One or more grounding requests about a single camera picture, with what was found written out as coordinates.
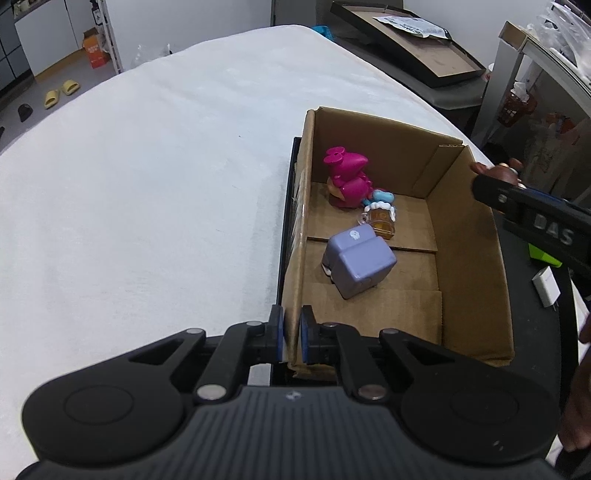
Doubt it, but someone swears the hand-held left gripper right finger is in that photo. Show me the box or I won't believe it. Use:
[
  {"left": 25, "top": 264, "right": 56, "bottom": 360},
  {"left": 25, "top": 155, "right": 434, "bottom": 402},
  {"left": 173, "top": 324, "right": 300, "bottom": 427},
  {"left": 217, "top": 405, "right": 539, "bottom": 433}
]
[{"left": 300, "top": 305, "right": 468, "bottom": 403}]

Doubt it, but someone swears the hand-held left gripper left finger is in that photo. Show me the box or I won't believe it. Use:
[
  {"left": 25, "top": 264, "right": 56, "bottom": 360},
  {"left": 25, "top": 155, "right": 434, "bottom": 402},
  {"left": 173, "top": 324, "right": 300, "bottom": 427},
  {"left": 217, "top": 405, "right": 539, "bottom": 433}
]
[{"left": 126, "top": 304, "right": 286, "bottom": 403}]

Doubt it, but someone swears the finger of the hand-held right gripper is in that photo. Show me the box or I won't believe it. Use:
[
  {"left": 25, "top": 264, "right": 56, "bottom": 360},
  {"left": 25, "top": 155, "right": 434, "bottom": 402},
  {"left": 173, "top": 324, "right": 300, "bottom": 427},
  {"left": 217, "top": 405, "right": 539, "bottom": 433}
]
[{"left": 472, "top": 172, "right": 525, "bottom": 216}]

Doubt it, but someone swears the black shallow tray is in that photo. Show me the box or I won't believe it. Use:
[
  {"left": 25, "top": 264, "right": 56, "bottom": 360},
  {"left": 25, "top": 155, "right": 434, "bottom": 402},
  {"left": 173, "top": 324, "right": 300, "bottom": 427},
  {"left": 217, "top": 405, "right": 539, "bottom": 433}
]
[{"left": 276, "top": 136, "right": 580, "bottom": 418}]

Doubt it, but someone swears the purple block toy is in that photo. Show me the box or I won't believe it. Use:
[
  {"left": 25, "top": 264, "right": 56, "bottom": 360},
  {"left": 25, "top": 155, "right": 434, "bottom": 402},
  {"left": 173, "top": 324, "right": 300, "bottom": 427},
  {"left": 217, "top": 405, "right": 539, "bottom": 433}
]
[{"left": 321, "top": 226, "right": 398, "bottom": 300}]

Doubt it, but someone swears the brown cardboard box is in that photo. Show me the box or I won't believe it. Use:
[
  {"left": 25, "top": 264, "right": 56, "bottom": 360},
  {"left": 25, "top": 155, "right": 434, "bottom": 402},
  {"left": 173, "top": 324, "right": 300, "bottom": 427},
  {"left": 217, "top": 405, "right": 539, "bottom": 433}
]
[{"left": 280, "top": 106, "right": 516, "bottom": 376}]

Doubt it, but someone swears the beer mug toy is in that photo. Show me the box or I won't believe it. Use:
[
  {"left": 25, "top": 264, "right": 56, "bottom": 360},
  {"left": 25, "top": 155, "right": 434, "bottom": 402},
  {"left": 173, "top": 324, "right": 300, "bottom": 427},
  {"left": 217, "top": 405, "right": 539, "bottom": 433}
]
[{"left": 359, "top": 202, "right": 398, "bottom": 242}]

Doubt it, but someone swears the pink toy figure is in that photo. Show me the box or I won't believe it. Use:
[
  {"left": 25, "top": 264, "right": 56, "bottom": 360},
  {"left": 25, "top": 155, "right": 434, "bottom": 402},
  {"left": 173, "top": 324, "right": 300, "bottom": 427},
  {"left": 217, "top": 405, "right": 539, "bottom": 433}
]
[{"left": 322, "top": 146, "right": 373, "bottom": 210}]

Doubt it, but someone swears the person's right hand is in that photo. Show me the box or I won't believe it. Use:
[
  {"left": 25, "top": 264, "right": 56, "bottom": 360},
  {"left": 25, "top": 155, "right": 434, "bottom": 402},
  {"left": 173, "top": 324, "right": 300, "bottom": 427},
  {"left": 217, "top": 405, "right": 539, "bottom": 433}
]
[{"left": 560, "top": 318, "right": 591, "bottom": 454}]

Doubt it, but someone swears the green cube toy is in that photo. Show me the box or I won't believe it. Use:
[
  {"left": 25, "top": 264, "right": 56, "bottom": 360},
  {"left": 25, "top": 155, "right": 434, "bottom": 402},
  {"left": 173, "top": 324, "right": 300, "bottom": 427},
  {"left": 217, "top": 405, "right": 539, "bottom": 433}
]
[{"left": 528, "top": 244, "right": 563, "bottom": 267}]

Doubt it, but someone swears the white charger plug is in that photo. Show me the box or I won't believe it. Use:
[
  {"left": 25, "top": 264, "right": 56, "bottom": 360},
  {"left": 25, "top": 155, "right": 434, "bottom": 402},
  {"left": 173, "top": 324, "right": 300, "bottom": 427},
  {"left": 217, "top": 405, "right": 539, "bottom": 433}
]
[{"left": 531, "top": 267, "right": 562, "bottom": 310}]

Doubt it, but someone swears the red mesh basket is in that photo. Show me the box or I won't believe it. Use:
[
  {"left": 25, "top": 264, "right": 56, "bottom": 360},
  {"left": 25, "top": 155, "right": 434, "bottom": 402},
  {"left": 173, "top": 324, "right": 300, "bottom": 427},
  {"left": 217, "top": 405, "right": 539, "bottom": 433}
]
[{"left": 496, "top": 87, "right": 539, "bottom": 129}]

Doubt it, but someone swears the black shallow box lid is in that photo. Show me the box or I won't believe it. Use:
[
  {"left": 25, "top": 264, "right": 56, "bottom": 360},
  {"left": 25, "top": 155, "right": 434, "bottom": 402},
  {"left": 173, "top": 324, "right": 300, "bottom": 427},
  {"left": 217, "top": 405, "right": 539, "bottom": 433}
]
[{"left": 329, "top": 1, "right": 488, "bottom": 89}]

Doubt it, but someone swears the clear plastic bag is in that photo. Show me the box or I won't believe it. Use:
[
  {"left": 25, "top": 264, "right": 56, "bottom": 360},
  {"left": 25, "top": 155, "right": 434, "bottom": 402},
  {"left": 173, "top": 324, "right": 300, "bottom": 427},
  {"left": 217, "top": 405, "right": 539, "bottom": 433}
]
[{"left": 534, "top": 2, "right": 591, "bottom": 71}]

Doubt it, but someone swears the crumpled clear plastic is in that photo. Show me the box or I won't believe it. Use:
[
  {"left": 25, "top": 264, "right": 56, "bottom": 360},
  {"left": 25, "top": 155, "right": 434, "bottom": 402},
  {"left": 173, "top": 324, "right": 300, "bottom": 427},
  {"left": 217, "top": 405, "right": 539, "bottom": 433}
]
[{"left": 133, "top": 43, "right": 172, "bottom": 66}]

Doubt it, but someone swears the orange cardboard box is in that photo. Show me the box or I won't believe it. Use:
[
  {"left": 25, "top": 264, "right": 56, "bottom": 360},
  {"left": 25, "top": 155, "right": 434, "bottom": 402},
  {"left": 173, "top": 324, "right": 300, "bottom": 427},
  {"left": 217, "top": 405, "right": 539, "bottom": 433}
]
[{"left": 82, "top": 28, "right": 112, "bottom": 70}]

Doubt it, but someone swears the white narrow rack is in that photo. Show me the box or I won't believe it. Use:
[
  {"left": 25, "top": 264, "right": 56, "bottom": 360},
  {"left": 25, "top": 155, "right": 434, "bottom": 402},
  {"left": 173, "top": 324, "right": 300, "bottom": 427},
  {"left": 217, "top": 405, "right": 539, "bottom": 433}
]
[{"left": 89, "top": 0, "right": 124, "bottom": 75}]

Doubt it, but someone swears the white cabinet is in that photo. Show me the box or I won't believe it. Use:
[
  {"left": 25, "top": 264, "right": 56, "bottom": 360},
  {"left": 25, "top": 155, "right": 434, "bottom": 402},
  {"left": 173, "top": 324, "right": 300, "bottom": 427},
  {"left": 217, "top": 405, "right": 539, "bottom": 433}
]
[{"left": 14, "top": 0, "right": 89, "bottom": 77}]

